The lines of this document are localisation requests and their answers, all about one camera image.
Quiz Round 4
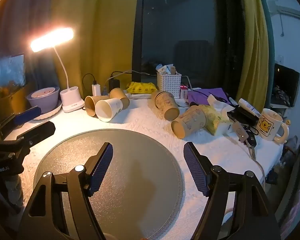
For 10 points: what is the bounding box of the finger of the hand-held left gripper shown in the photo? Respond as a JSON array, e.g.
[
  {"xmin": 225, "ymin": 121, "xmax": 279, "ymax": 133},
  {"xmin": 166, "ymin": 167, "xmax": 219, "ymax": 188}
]
[
  {"xmin": 0, "ymin": 121, "xmax": 56, "ymax": 160},
  {"xmin": 0, "ymin": 106, "xmax": 42, "ymax": 137}
]

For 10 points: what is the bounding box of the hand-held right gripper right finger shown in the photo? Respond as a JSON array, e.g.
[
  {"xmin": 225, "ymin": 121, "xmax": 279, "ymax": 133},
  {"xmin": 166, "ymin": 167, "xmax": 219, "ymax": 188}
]
[{"xmin": 183, "ymin": 142, "xmax": 282, "ymax": 240}]

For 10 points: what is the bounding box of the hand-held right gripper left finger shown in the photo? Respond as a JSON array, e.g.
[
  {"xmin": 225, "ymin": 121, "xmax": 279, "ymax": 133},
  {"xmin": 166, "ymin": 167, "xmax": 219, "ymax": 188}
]
[{"xmin": 17, "ymin": 142, "xmax": 114, "ymax": 240}]

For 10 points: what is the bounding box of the brown paper cup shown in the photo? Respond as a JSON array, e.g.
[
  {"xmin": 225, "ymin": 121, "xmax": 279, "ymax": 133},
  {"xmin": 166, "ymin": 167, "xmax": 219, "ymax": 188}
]
[
  {"xmin": 84, "ymin": 95, "xmax": 108, "ymax": 117},
  {"xmin": 109, "ymin": 88, "xmax": 130, "ymax": 110},
  {"xmin": 151, "ymin": 91, "xmax": 180, "ymax": 120},
  {"xmin": 171, "ymin": 106, "xmax": 207, "ymax": 139}
]

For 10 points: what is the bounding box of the white paper cup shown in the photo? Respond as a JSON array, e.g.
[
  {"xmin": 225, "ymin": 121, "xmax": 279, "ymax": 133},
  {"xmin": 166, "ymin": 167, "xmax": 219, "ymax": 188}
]
[{"xmin": 95, "ymin": 98, "xmax": 123, "ymax": 122}]

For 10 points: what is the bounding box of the white plate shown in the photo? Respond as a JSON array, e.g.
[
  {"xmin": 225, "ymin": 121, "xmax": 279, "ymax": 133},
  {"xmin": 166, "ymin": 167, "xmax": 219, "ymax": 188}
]
[{"xmin": 31, "ymin": 100, "xmax": 63, "ymax": 120}]

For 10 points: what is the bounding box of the purple bowl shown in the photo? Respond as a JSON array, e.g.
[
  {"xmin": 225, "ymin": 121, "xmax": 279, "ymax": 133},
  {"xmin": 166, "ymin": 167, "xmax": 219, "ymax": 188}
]
[{"xmin": 27, "ymin": 87, "xmax": 60, "ymax": 111}]

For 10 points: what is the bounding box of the small pink bowl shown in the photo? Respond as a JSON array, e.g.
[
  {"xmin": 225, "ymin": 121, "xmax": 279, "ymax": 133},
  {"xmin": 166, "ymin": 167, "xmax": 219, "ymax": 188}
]
[{"xmin": 31, "ymin": 87, "xmax": 55, "ymax": 98}]

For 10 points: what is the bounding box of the grey round mat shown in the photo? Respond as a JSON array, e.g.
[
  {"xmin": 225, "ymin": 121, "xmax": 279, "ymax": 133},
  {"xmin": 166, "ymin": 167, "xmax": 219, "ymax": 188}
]
[{"xmin": 33, "ymin": 129, "xmax": 184, "ymax": 240}]

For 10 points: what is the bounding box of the white desk lamp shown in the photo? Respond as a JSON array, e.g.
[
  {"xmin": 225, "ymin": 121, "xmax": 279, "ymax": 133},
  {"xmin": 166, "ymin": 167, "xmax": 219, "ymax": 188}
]
[{"xmin": 31, "ymin": 27, "xmax": 85, "ymax": 113}]

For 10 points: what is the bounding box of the monitor screen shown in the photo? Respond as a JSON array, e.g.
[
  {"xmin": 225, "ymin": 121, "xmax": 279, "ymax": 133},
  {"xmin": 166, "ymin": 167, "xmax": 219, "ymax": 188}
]
[{"xmin": 0, "ymin": 53, "xmax": 27, "ymax": 98}]

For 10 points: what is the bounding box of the yellow tissue pack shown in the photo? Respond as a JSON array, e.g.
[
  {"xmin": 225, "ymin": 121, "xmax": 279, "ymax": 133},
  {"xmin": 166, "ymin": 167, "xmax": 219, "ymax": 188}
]
[{"xmin": 199, "ymin": 104, "xmax": 232, "ymax": 135}]

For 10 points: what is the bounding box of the black car key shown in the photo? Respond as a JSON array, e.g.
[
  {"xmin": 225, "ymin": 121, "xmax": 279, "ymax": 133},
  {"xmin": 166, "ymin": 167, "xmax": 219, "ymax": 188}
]
[{"xmin": 244, "ymin": 127, "xmax": 257, "ymax": 148}]

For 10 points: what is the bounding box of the crumpled white tissue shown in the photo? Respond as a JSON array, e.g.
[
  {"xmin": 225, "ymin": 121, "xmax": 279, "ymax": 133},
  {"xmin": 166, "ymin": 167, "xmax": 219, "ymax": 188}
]
[{"xmin": 207, "ymin": 94, "xmax": 234, "ymax": 113}]

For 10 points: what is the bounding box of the white charger plug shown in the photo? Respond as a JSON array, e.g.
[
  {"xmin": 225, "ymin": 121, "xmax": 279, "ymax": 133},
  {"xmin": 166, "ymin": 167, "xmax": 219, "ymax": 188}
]
[{"xmin": 92, "ymin": 80, "xmax": 101, "ymax": 97}]

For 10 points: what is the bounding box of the purple cloth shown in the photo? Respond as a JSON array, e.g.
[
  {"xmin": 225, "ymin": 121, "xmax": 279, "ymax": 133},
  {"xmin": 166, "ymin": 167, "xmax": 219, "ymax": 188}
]
[{"xmin": 187, "ymin": 87, "xmax": 238, "ymax": 106}]

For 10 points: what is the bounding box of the black wallet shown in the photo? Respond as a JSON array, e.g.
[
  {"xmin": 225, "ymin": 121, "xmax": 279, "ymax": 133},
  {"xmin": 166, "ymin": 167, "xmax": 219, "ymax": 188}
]
[{"xmin": 227, "ymin": 106, "xmax": 259, "ymax": 126}]

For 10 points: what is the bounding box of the white tube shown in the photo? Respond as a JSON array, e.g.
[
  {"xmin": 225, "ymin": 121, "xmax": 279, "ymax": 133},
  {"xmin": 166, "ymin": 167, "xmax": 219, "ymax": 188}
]
[{"xmin": 238, "ymin": 98, "xmax": 262, "ymax": 117}]

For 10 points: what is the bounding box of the cream bear print mug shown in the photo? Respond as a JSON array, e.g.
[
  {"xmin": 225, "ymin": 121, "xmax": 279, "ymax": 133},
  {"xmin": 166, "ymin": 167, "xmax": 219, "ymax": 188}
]
[{"xmin": 255, "ymin": 108, "xmax": 290, "ymax": 144}]

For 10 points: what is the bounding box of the black power adapter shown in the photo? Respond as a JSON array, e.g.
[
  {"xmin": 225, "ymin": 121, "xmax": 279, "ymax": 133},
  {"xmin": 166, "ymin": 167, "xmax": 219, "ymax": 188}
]
[{"xmin": 109, "ymin": 79, "xmax": 121, "ymax": 93}]

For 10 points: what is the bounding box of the white plastic basket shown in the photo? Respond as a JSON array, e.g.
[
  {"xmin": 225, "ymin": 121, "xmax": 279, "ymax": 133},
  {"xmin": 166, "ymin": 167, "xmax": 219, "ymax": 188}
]
[{"xmin": 157, "ymin": 71, "xmax": 182, "ymax": 98}]

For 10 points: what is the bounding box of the yellow printed packet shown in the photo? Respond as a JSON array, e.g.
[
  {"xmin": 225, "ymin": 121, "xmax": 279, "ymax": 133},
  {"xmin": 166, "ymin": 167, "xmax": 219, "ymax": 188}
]
[{"xmin": 126, "ymin": 82, "xmax": 157, "ymax": 94}]

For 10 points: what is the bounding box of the yellow curtain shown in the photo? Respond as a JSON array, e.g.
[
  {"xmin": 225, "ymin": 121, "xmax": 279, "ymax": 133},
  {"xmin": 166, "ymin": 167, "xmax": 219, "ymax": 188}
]
[
  {"xmin": 51, "ymin": 0, "xmax": 140, "ymax": 100},
  {"xmin": 236, "ymin": 0, "xmax": 269, "ymax": 110}
]

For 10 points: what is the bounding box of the dark glass door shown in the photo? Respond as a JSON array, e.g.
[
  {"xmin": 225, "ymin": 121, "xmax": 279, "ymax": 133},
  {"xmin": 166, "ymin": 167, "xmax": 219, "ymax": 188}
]
[{"xmin": 132, "ymin": 0, "xmax": 241, "ymax": 93}]

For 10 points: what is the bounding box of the black charger cable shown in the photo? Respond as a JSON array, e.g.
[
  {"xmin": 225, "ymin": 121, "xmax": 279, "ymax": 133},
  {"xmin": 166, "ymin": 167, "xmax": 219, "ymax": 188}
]
[{"xmin": 82, "ymin": 73, "xmax": 96, "ymax": 96}]

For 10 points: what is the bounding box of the white cable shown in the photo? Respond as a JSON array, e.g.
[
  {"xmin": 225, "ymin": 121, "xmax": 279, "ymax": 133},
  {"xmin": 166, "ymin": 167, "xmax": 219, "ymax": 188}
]
[{"xmin": 105, "ymin": 69, "xmax": 151, "ymax": 83}]

